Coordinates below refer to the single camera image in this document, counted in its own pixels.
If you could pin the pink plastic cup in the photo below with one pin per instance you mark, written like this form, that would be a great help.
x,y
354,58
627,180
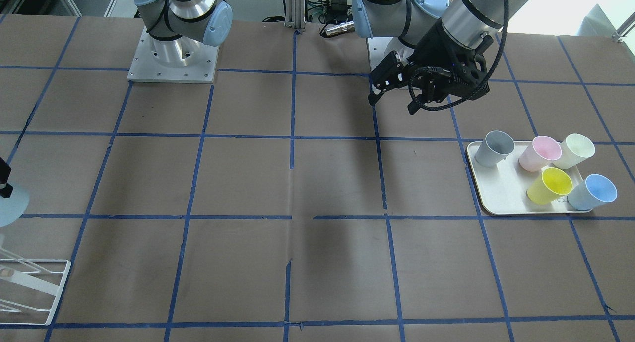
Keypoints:
x,y
542,151

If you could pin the grey plastic cup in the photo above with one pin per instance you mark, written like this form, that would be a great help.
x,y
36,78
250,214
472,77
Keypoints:
x,y
495,147

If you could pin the light blue plastic cup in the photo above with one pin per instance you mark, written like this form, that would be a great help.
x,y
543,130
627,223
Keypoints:
x,y
12,207

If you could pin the aluminium frame post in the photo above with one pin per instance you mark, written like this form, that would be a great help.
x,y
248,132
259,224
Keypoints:
x,y
294,14

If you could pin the cream white plastic cup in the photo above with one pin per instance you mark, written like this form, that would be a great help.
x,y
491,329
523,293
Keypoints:
x,y
576,148

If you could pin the white wire cup rack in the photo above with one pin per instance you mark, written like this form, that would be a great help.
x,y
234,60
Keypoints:
x,y
31,289

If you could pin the yellow plastic cup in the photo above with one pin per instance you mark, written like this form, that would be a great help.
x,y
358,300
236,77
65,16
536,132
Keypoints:
x,y
552,183

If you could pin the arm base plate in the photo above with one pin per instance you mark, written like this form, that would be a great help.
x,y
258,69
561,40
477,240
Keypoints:
x,y
183,60
379,48

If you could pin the white serving tray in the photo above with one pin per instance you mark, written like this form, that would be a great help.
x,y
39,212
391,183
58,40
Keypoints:
x,y
502,188

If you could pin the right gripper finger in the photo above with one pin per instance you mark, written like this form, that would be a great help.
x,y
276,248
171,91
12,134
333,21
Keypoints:
x,y
6,189

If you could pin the sky blue plastic cup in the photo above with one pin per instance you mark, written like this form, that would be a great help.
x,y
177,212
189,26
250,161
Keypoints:
x,y
594,191

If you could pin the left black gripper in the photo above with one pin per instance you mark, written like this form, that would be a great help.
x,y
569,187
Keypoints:
x,y
430,47

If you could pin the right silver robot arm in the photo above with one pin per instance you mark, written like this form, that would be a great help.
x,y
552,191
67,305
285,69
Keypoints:
x,y
31,43

